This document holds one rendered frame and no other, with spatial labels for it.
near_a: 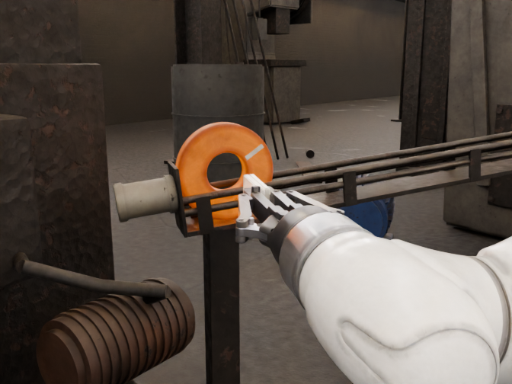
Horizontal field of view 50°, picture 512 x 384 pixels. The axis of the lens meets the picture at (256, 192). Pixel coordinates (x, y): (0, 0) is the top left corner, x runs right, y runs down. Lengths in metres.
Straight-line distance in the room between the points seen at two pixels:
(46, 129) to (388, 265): 0.69
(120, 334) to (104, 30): 7.95
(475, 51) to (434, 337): 2.67
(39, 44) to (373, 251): 0.75
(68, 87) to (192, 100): 2.32
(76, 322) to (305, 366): 1.02
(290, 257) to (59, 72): 0.61
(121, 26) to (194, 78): 5.64
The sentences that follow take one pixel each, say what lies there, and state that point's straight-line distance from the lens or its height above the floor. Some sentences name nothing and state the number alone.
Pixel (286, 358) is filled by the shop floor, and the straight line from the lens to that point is 1.75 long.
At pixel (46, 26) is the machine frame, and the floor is 0.93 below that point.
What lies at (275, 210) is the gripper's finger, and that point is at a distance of 0.60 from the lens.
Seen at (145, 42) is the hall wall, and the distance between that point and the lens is 9.14.
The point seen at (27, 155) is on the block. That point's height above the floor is 0.74.
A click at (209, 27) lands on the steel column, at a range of 4.88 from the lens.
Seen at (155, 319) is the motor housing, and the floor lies 0.50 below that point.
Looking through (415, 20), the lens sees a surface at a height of 1.22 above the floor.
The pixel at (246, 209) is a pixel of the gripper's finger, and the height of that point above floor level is 0.71.
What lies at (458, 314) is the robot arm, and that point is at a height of 0.71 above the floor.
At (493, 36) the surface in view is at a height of 1.01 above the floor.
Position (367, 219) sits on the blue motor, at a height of 0.21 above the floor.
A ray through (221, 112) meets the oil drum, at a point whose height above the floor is 0.61.
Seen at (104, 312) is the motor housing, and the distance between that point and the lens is 0.82.
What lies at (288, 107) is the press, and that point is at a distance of 8.60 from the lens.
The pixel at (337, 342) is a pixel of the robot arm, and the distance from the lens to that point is 0.40.
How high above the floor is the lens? 0.87
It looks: 13 degrees down
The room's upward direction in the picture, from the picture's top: straight up
